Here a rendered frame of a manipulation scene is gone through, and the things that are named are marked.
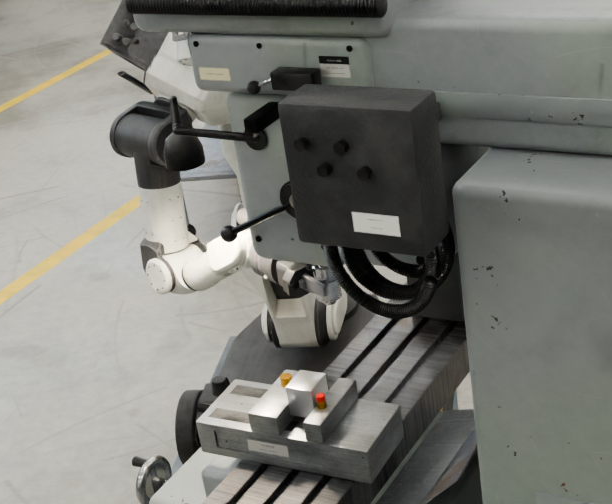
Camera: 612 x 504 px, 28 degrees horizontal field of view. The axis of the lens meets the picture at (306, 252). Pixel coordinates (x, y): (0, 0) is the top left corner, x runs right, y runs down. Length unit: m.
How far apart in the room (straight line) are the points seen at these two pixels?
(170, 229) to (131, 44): 0.38
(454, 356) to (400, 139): 1.00
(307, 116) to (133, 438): 2.66
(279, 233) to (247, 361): 1.26
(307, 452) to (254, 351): 1.19
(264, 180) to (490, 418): 0.54
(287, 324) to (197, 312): 1.70
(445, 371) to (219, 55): 0.84
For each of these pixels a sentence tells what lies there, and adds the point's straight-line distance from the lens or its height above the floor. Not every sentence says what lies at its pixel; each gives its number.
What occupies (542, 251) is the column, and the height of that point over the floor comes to 1.47.
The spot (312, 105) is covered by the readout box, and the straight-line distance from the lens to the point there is 1.61.
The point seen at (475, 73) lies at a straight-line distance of 1.79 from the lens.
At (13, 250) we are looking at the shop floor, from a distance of 5.75.
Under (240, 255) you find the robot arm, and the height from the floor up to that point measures 1.24.
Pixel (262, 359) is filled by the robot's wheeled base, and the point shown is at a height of 0.57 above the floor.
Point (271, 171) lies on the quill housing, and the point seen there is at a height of 1.49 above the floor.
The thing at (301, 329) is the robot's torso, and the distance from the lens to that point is 3.16.
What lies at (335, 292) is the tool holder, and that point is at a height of 1.22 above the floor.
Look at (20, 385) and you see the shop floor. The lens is 4.64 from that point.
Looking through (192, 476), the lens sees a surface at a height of 0.75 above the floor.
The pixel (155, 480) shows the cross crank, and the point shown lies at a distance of 2.79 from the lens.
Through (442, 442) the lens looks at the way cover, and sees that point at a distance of 2.36.
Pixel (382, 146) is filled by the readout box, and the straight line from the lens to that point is 1.58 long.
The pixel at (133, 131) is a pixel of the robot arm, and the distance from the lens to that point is 2.51.
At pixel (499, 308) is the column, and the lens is 1.79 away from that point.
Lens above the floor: 2.25
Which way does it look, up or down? 26 degrees down
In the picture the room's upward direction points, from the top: 9 degrees counter-clockwise
